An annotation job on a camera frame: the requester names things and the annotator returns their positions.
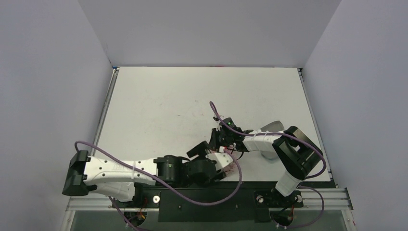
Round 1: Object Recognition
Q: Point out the pink folding umbrella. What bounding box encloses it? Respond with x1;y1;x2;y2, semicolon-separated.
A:
223;147;237;175

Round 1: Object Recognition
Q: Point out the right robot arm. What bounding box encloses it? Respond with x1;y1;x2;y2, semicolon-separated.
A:
209;117;326;208

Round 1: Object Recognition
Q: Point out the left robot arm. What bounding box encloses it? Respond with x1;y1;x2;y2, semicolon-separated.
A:
62;142;232;203

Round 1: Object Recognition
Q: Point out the grey umbrella sleeve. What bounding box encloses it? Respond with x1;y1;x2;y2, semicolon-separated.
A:
260;120;285;161

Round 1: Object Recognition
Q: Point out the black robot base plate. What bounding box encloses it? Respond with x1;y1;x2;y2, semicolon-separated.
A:
120;182;306;226

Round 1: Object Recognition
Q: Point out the aluminium table frame rail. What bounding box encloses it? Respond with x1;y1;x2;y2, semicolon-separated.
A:
60;67;120;231

